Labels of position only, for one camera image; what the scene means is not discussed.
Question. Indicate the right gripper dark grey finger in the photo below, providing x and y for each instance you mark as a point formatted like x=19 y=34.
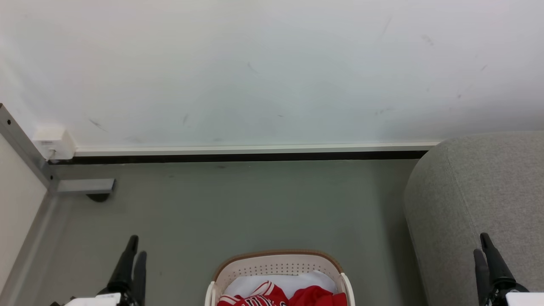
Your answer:
x=498 y=272
x=482 y=280

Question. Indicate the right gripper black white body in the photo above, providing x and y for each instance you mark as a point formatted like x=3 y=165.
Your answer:
x=525 y=299

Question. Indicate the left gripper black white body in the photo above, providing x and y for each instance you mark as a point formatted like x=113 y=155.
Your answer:
x=97 y=301

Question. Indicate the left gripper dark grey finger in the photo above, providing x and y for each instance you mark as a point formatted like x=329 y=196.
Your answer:
x=139 y=280
x=125 y=267

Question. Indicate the red white numbered jersey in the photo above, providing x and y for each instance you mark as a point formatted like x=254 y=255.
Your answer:
x=259 y=295

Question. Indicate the grey fabric sofa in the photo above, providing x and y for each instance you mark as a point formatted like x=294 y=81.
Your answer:
x=471 y=199

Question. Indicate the black round floor pad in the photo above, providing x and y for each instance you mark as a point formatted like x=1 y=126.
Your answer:
x=97 y=197

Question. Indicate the cream perforated laundry basket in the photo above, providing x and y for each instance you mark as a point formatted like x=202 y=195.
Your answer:
x=276 y=264

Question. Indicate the white cloth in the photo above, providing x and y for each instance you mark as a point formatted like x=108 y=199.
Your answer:
x=293 y=282

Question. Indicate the black skirting strip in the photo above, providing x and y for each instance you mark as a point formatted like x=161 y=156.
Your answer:
x=238 y=158

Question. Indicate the grey metal frame foot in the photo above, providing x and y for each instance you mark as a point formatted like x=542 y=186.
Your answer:
x=85 y=185

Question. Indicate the grey metal frame post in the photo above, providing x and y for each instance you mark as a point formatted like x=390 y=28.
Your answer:
x=23 y=144

